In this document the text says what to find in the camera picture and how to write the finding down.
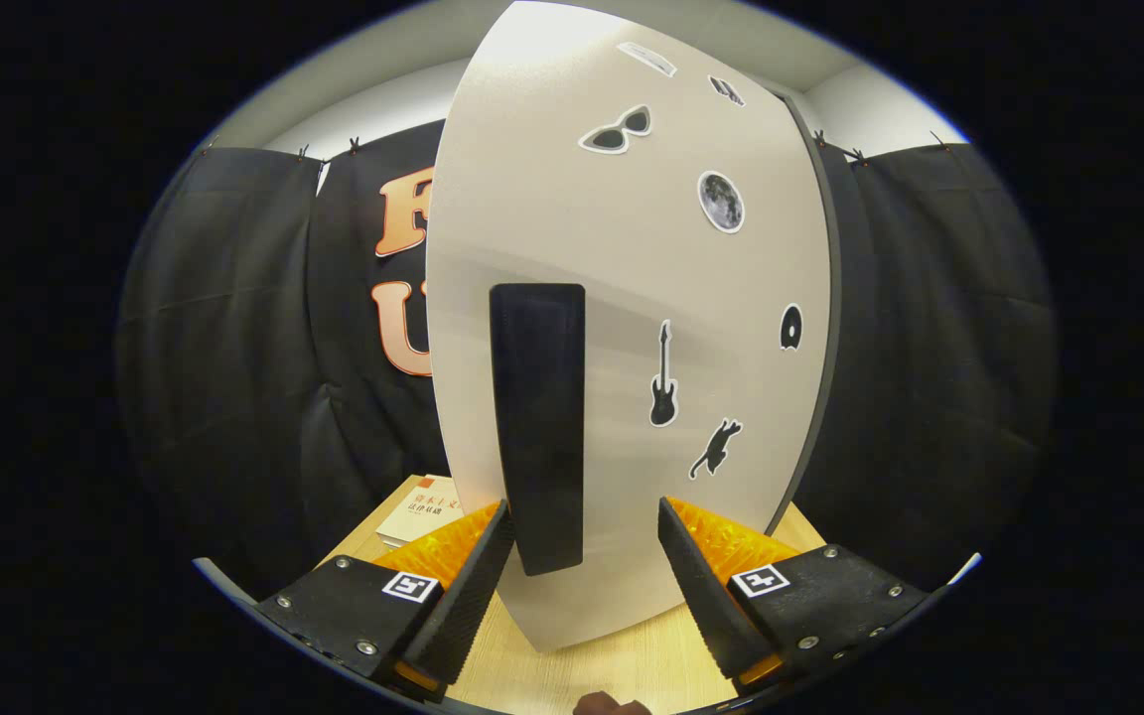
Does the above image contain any row of black clips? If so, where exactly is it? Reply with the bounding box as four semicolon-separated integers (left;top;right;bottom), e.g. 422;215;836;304
197;129;950;165

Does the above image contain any beige cover book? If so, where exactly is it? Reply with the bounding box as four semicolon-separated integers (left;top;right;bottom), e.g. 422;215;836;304
376;475;466;547

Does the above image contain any beige shoe cabinet door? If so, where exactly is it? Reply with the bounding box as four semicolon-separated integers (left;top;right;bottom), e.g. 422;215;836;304
425;0;834;654

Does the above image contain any black backdrop cloth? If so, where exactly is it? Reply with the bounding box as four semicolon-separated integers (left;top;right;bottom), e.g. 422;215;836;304
115;119;1060;597

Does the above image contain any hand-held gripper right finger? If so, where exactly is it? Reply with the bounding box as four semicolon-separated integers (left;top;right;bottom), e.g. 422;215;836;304
658;497;930;696

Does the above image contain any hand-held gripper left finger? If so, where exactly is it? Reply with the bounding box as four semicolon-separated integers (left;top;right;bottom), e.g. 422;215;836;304
256;499;516;704

